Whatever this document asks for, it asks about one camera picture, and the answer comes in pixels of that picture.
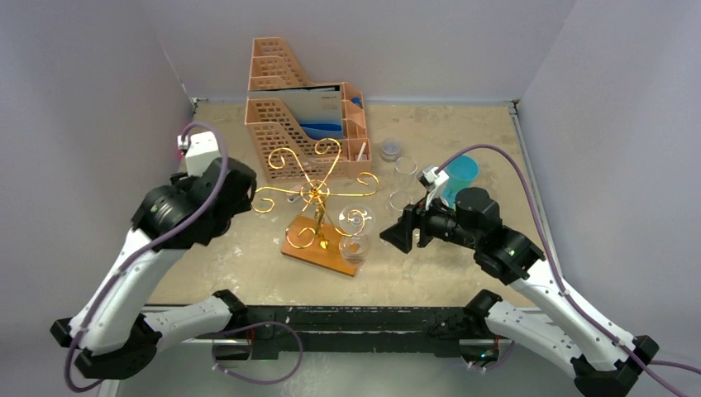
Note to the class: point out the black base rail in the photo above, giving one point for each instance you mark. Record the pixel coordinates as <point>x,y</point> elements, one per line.
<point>444,332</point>

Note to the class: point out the tall clear flute glass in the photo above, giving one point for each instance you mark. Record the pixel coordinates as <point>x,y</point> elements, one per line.
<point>398,200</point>

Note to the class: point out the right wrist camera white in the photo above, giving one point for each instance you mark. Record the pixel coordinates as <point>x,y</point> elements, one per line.
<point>434,181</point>

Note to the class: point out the wooden rack base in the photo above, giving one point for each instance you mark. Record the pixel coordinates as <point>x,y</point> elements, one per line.
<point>317,246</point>

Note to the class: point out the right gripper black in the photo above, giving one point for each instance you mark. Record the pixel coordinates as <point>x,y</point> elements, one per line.
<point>414,228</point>

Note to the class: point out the pink plastic file organizer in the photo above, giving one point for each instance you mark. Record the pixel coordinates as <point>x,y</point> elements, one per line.
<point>299,127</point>

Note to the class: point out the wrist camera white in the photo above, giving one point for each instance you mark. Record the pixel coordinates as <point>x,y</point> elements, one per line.
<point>434,181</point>
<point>199,150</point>

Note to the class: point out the clear wine glass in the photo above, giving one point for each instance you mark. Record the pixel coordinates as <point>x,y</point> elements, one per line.
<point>405,167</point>
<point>357,223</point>

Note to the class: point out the white chalk stick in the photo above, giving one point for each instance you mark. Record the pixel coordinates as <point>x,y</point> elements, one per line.
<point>361,153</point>

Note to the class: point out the gold wire wine glass rack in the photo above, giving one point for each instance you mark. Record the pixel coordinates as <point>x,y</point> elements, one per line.
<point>316,192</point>

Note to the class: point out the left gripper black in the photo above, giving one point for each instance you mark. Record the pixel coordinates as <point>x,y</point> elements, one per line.
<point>243,206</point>

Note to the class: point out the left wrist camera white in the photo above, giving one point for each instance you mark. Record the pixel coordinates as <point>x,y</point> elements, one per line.
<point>199,150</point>

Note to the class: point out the clear wine glass hanging front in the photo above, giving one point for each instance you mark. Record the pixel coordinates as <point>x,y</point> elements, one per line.
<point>357,223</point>

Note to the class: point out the blue folder in organizer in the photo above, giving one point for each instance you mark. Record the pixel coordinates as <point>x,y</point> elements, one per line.
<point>319,131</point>

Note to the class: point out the small grey bottle cap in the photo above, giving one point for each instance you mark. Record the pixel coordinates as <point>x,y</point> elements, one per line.
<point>391,149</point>

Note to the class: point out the blue plastic goblet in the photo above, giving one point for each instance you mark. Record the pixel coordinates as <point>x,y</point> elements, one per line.
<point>461,174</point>

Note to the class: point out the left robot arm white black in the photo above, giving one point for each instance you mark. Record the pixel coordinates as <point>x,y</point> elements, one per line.
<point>111,338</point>

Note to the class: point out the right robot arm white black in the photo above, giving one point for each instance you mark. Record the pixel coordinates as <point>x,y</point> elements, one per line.
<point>600,357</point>

